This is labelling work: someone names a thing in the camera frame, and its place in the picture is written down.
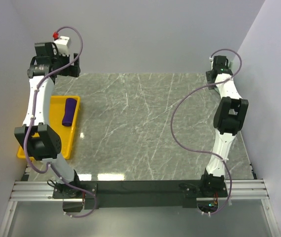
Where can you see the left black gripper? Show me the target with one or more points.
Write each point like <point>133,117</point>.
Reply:
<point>72,70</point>

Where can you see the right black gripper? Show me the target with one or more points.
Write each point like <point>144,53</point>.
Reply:
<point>207,75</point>

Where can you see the purple towel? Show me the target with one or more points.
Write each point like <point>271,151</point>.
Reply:
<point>70,106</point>

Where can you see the green towel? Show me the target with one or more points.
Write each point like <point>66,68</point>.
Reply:
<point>231,65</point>

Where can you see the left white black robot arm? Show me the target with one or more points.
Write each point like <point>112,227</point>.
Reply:
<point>41,144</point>

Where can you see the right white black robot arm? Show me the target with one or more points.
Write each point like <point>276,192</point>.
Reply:
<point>228,121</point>

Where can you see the yellow plastic tray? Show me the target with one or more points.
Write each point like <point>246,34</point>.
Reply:
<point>56,113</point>

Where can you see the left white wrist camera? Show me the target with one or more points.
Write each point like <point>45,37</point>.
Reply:
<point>62,43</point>

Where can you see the aluminium frame rail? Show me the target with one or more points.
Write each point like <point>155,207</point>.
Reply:
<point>176,208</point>

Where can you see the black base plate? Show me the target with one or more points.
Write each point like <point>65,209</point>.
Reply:
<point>112,194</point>

